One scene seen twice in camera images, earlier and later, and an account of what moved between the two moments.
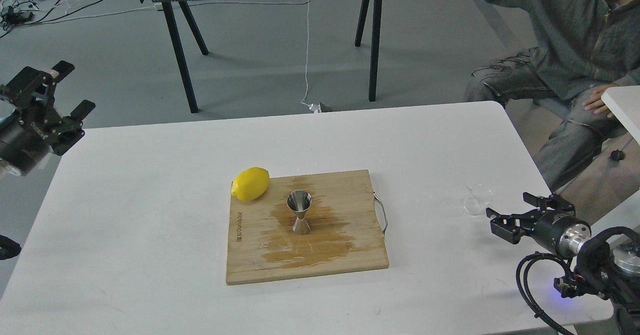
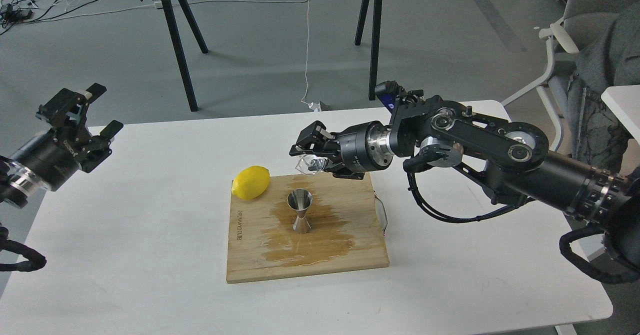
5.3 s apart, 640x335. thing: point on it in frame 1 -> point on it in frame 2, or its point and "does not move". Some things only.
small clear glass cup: (480, 195) -> (310, 165)
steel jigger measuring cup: (299, 201) does not move
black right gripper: (562, 235) -> (361, 149)
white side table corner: (624, 103) does not move
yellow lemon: (250, 184) does not move
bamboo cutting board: (345, 234) does not move
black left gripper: (27, 137) -> (51, 159)
